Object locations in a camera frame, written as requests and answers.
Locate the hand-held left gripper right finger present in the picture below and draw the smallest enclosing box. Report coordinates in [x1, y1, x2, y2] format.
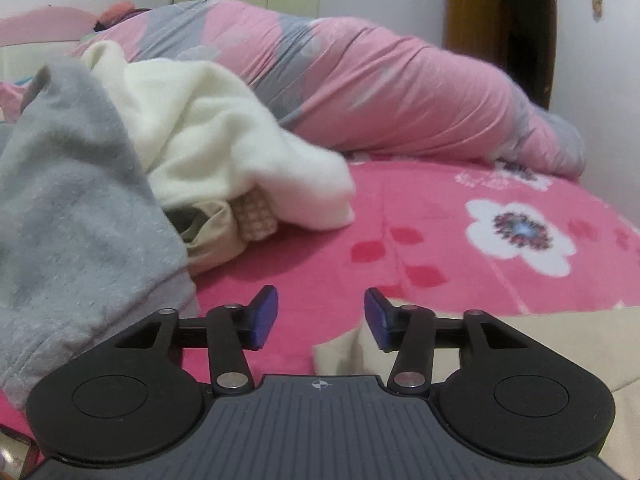
[364, 287, 541, 395]

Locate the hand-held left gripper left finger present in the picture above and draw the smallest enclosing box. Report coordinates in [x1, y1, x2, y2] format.
[102, 285, 279, 395]

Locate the beige black-trimmed zip jacket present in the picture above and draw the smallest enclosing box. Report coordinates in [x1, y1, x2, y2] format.
[312, 300, 640, 480]

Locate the pink floral bed blanket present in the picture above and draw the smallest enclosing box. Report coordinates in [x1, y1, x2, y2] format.
[0, 152, 640, 441]

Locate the khaki garment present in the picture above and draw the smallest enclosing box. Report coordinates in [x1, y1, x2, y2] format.
[167, 200, 248, 276]

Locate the pink checked cloth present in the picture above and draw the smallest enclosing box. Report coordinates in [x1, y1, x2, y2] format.
[235, 187, 277, 241]

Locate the cream fleece garment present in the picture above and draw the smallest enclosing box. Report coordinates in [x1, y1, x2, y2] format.
[82, 40, 357, 231]

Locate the grey sweatshirt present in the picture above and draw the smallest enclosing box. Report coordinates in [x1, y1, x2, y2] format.
[0, 60, 198, 408]

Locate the pink grey floral quilt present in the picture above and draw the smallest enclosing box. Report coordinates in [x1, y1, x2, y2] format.
[75, 0, 587, 178]

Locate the white pink headboard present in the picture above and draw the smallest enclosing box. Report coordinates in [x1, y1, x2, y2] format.
[0, 6, 101, 83]

